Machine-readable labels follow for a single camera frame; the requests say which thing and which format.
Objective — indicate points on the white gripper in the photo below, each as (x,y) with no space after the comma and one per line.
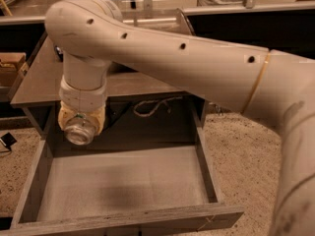
(82,97)

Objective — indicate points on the white green 7up can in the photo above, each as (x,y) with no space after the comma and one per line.
(79,130)

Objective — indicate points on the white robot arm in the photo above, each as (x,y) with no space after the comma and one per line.
(273,88)

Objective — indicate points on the grey counter cabinet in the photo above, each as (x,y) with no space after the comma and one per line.
(142,113)

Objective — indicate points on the open grey top drawer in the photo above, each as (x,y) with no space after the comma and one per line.
(125,183)

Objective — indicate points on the black floor device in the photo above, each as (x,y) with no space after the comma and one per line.
(7,140)

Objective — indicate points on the cardboard box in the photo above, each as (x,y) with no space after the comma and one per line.
(12,65)

